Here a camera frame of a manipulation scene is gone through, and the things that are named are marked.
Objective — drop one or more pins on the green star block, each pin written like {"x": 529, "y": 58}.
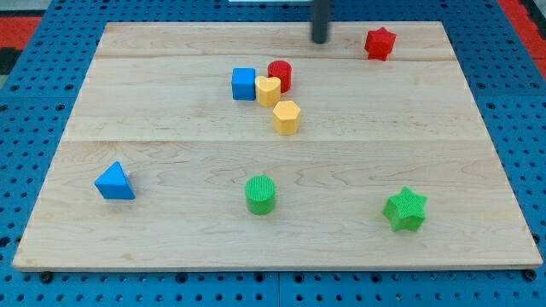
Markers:
{"x": 405, "y": 210}

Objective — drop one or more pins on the red star block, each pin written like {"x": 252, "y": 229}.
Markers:
{"x": 379, "y": 44}

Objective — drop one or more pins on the green cylinder block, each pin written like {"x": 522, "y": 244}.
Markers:
{"x": 260, "y": 192}

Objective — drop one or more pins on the yellow hexagon block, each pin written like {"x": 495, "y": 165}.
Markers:
{"x": 286, "y": 118}

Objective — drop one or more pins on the wooden board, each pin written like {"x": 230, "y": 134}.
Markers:
{"x": 157, "y": 98}

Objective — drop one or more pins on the yellow heart block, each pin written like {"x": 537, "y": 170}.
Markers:
{"x": 267, "y": 90}

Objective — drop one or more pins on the blue cube block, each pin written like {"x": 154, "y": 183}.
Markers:
{"x": 242, "y": 83}

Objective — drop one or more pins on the red cylinder block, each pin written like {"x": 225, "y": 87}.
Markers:
{"x": 282, "y": 70}

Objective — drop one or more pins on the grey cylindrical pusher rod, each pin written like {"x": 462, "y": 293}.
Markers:
{"x": 320, "y": 15}

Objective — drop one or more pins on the blue triangle block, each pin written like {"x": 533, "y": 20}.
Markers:
{"x": 113, "y": 184}

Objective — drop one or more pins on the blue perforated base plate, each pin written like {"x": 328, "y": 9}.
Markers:
{"x": 42, "y": 86}

